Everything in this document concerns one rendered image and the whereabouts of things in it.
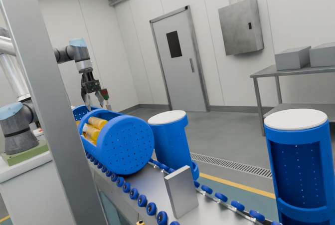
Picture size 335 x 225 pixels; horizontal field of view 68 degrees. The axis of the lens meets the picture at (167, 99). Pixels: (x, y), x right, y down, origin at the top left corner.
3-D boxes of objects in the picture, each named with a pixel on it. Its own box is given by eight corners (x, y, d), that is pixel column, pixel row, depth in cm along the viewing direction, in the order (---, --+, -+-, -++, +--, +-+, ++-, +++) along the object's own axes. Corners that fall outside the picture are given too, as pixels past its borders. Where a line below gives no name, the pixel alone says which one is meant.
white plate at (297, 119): (259, 113, 140) (260, 115, 140) (269, 131, 113) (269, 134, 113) (314, 105, 133) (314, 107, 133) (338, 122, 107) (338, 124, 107)
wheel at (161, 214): (165, 213, 82) (170, 214, 83) (158, 208, 85) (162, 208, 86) (160, 227, 81) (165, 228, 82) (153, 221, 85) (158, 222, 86)
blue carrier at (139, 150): (108, 185, 116) (93, 126, 111) (70, 146, 190) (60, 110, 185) (160, 161, 131) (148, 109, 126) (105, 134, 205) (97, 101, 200)
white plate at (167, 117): (161, 125, 161) (162, 127, 161) (193, 111, 176) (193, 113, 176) (140, 120, 184) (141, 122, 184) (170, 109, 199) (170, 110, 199)
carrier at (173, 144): (190, 242, 177) (217, 220, 193) (161, 127, 161) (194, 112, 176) (167, 225, 201) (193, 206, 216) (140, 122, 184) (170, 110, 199)
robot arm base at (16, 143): (11, 156, 117) (4, 136, 115) (2, 153, 127) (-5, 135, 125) (44, 143, 127) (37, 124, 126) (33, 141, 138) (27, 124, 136)
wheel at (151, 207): (153, 204, 88) (158, 205, 89) (147, 199, 92) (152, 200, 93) (149, 217, 87) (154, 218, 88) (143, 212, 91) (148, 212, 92)
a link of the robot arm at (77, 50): (73, 41, 128) (87, 37, 126) (79, 62, 130) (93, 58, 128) (63, 41, 120) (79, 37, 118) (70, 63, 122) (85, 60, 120)
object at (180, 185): (177, 219, 87) (167, 179, 84) (171, 214, 90) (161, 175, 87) (199, 205, 92) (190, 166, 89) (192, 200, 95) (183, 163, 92)
